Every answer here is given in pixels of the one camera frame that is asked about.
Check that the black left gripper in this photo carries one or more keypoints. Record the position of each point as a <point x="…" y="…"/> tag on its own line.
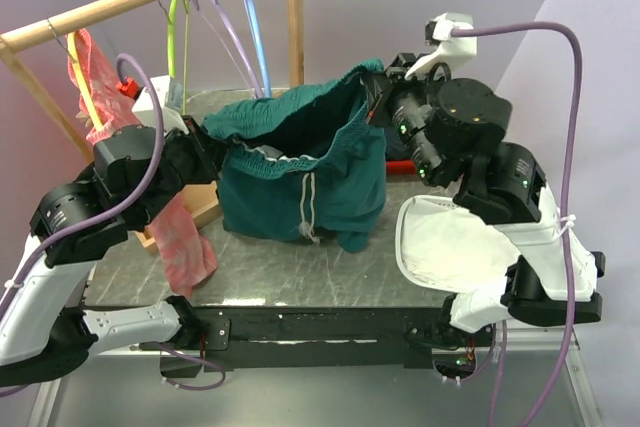
<point x="208" y="150"/>

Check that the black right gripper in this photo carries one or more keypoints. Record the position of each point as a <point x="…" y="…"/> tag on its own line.
<point x="398" y="68"/>

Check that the green plastic hanger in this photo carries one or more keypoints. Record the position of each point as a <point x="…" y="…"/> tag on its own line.
<point x="171" y="46"/>

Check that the teal green shorts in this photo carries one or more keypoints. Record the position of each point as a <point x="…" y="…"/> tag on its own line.
<point x="305" y="164"/>

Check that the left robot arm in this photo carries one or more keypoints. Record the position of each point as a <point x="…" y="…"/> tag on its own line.
<point x="74" y="226"/>

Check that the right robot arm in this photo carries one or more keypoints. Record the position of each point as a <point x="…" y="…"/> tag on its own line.
<point x="553" y="281"/>

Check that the blue plastic hanger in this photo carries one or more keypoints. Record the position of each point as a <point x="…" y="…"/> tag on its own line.
<point x="255" y="30"/>

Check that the purple plastic hanger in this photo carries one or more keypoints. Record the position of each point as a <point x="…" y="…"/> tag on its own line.
<point x="239" y="57"/>

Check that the yellow plastic hanger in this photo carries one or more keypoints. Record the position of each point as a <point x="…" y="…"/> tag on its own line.
<point x="82" y="84"/>

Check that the wooden clothes rack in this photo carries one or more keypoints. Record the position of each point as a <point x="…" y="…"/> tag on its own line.
<point x="49" y="29"/>

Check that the red plastic bin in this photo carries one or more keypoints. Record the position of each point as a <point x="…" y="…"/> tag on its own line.
<point x="401" y="167"/>

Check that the pink patterned garment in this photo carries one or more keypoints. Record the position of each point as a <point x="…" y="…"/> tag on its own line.
<point x="189" y="258"/>

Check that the white mesh tray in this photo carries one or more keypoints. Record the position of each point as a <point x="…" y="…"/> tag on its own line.
<point x="439" y="245"/>

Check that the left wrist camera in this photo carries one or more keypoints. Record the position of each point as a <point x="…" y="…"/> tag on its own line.
<point x="169" y="93"/>

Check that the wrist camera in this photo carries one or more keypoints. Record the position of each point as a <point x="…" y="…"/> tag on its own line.
<point x="450" y="50"/>
<point x="169" y="93"/>

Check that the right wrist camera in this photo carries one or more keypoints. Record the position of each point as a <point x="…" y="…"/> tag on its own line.
<point x="450" y="50"/>

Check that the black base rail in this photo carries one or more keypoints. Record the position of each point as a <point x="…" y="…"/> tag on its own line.
<point x="287" y="336"/>

